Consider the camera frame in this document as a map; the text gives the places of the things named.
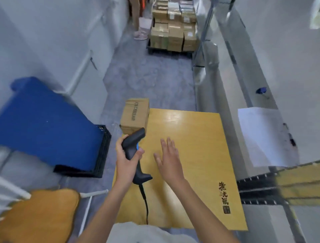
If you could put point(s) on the metal shelving rack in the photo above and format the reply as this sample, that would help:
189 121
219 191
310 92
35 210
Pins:
262 125

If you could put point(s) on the white paper sheet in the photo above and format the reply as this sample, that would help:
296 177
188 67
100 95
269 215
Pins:
265 137

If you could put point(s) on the yellow wooden table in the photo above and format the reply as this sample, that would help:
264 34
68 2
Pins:
190 162

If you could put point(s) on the black barcode scanner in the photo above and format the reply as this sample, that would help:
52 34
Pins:
133 150

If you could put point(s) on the small cardboard box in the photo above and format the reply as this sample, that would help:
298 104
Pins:
135 115

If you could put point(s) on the person's right forearm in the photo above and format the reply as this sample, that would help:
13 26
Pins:
200 212

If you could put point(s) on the person's left hand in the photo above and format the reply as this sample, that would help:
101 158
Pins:
126 164

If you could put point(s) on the person's right middle finger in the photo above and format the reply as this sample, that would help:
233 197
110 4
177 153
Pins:
170 146

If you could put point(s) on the person's left forearm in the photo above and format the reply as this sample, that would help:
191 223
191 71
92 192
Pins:
105 212

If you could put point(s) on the person's right hand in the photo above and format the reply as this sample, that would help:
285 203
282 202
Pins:
170 162

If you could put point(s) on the blue plastic bin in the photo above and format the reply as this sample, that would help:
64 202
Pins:
50 125

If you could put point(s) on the person's grey shorts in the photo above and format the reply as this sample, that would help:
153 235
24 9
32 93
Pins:
147 234

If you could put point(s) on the small blue object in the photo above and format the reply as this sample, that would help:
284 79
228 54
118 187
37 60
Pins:
261 90

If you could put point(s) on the person's left thumb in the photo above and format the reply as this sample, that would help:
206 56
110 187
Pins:
137 154

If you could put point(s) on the wooden chair with white frame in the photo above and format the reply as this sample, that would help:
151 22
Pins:
37 215

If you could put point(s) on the black plastic crate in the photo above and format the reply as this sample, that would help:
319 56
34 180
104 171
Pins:
100 155

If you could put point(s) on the person's right thumb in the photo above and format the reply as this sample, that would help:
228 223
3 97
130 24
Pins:
158 160

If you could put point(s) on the stack of cardboard boxes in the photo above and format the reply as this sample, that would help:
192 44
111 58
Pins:
173 25

